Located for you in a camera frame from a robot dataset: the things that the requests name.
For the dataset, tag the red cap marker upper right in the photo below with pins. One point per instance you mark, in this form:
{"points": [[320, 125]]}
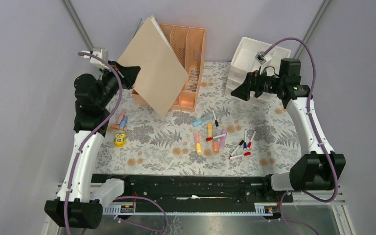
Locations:
{"points": [[251, 139]]}

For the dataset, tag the blue cap marker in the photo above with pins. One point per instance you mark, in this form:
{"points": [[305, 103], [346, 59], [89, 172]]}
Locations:
{"points": [[245, 139]]}

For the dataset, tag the tan kraft folder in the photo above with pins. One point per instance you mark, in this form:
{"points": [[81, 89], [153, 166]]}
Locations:
{"points": [[162, 76]]}

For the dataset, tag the black cap whiteboard marker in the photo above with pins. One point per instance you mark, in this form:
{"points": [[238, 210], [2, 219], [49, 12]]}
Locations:
{"points": [[215, 118]]}

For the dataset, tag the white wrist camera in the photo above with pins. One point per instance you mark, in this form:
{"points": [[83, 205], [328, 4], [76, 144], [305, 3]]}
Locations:
{"points": [[261, 57], [99, 59]]}

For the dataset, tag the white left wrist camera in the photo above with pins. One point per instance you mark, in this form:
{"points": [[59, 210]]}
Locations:
{"points": [[99, 59]]}

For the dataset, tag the orange plastic file organizer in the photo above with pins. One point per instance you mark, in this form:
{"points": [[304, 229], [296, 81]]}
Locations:
{"points": [[188, 43]]}

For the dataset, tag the red cap marker on highlighters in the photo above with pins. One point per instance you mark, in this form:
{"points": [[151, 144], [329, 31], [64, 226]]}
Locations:
{"points": [[216, 137]]}

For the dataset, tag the red cap marker lowest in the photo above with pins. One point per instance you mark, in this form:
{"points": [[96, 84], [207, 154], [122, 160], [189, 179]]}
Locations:
{"points": [[241, 155]]}

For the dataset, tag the orange highlighter left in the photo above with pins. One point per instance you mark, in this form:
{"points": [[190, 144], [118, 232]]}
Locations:
{"points": [[117, 127]]}

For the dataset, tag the floral table cloth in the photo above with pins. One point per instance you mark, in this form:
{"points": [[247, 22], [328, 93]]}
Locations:
{"points": [[165, 146]]}

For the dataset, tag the black cap marker right group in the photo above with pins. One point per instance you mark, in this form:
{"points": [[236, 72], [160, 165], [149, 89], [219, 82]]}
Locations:
{"points": [[236, 148]]}

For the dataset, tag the white plastic drawer unit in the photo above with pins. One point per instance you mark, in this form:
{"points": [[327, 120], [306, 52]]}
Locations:
{"points": [[244, 61]]}

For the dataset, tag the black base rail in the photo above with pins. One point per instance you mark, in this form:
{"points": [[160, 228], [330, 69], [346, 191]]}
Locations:
{"points": [[191, 194]]}

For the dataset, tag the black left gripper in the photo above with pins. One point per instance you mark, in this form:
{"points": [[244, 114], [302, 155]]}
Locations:
{"points": [[128, 74]]}

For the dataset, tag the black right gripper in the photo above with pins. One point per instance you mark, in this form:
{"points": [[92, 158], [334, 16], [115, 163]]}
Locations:
{"points": [[243, 91]]}

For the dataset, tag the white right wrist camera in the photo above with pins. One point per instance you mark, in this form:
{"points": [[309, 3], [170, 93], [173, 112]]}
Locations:
{"points": [[261, 57]]}

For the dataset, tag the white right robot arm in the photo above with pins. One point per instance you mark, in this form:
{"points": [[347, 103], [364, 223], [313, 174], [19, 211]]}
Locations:
{"points": [[320, 166]]}

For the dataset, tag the yellow owl eraser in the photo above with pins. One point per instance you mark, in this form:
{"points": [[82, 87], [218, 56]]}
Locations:
{"points": [[120, 139]]}

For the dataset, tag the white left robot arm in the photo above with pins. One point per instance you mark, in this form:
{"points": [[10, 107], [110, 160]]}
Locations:
{"points": [[74, 205]]}

